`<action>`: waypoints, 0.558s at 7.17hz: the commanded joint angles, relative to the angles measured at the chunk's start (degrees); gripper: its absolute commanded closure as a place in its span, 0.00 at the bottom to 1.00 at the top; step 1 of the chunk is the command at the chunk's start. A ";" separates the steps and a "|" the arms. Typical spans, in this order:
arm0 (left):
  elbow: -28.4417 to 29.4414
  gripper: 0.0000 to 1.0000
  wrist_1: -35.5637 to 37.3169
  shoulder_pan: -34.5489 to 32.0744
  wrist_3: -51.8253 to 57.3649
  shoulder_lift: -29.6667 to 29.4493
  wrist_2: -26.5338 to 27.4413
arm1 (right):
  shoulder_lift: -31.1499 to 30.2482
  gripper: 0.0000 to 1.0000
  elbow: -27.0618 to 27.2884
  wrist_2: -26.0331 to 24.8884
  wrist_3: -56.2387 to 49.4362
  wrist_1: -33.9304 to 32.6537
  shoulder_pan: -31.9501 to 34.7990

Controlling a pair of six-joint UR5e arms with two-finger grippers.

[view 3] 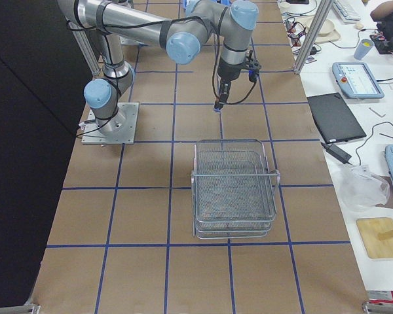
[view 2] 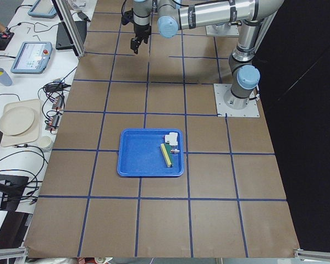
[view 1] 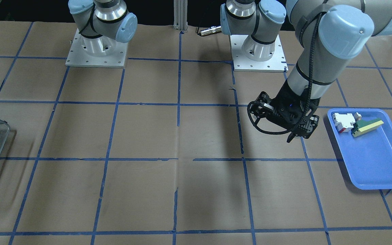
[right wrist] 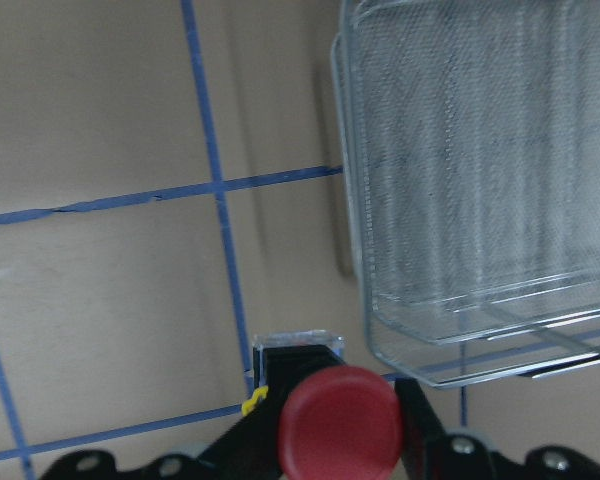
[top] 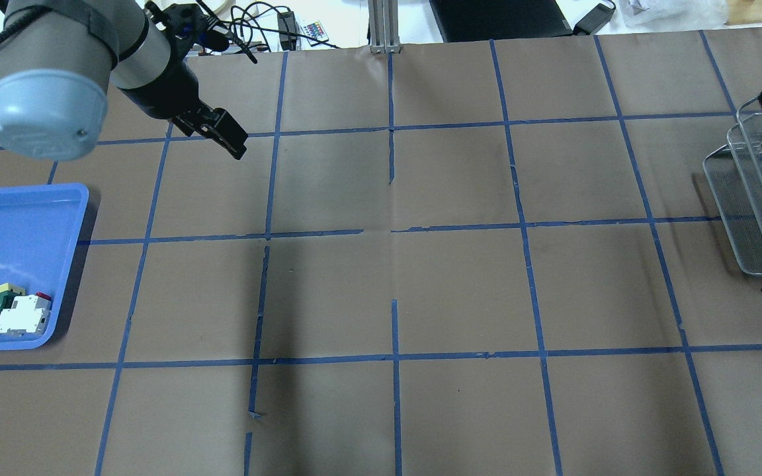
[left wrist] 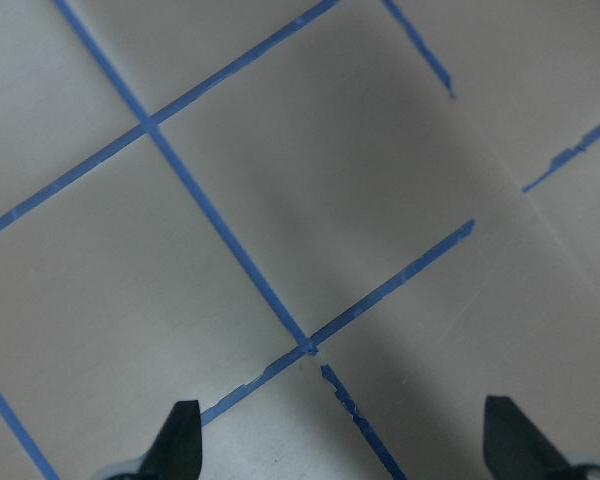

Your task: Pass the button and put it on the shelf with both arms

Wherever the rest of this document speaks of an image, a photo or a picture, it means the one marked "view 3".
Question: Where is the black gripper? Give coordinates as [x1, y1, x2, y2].
[218, 78, 232, 100]

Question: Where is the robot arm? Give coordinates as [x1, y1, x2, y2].
[58, 1, 261, 145]

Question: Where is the black laptop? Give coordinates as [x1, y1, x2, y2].
[307, 93, 366, 144]

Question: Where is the beige tray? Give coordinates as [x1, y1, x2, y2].
[314, 19, 341, 44]

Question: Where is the power adapter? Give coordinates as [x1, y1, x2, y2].
[320, 142, 352, 164]

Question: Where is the grey cup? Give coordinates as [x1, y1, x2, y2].
[354, 39, 374, 60]

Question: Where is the clear plastic bag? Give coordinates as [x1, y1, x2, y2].
[335, 165, 390, 211]

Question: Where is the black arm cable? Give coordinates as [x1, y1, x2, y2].
[211, 19, 259, 105]

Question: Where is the wire mesh shelf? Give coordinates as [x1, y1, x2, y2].
[191, 139, 280, 239]

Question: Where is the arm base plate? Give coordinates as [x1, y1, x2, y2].
[81, 102, 140, 145]

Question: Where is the aluminium frame post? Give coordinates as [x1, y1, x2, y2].
[293, 0, 333, 75]

